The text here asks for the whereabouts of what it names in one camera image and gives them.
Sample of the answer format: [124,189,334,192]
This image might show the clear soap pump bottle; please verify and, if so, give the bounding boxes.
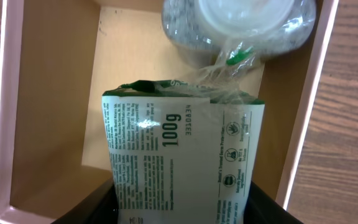
[162,0,317,68]

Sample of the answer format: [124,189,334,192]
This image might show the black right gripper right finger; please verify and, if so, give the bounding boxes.
[243,182,303,224]

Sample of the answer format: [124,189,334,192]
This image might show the white cardboard box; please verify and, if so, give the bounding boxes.
[0,0,338,223]

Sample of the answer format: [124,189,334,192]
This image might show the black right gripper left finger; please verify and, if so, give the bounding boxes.
[52,178,119,224]

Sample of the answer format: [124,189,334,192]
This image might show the green white soap packet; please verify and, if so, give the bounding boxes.
[101,46,266,224]

